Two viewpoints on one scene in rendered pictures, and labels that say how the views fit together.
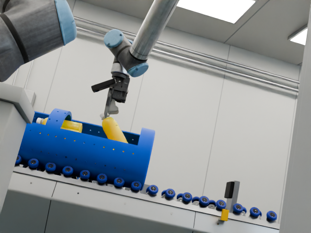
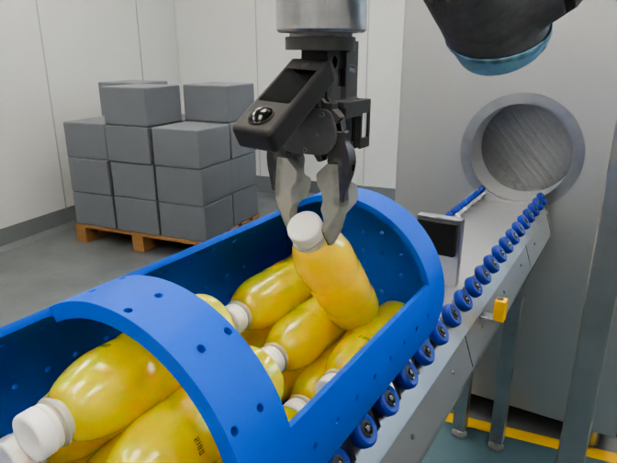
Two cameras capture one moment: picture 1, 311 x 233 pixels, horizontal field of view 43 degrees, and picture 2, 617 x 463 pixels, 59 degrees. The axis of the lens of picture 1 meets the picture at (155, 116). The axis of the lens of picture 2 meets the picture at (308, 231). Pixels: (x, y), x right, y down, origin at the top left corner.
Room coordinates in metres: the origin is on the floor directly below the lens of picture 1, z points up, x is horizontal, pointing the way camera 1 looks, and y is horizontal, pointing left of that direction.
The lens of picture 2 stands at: (1.48, 0.70, 1.43)
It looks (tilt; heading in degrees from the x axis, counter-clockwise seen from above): 18 degrees down; 302
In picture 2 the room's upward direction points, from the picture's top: straight up
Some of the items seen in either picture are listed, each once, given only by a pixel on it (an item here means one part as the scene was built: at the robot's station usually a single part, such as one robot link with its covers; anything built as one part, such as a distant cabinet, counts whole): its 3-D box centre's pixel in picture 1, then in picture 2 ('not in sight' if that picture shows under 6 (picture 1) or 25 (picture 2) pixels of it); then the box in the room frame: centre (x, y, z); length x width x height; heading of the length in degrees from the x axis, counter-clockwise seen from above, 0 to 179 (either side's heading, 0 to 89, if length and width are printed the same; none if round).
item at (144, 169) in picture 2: not in sight; (165, 163); (4.66, -2.24, 0.59); 1.20 x 0.80 x 1.19; 9
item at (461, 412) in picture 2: not in sight; (466, 364); (1.93, -1.11, 0.31); 0.06 x 0.06 x 0.63; 1
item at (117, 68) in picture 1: (121, 71); (318, 13); (1.78, 0.20, 1.46); 0.10 x 0.09 x 0.05; 1
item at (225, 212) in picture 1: (223, 214); (487, 306); (1.71, -0.37, 0.92); 0.08 x 0.03 x 0.05; 1
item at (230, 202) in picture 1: (230, 198); (436, 250); (1.85, -0.42, 1.00); 0.10 x 0.04 x 0.15; 1
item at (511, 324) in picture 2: not in sight; (505, 376); (1.79, -1.12, 0.31); 0.06 x 0.06 x 0.63; 1
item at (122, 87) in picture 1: (118, 88); (323, 97); (1.78, 0.20, 1.38); 0.09 x 0.08 x 0.12; 91
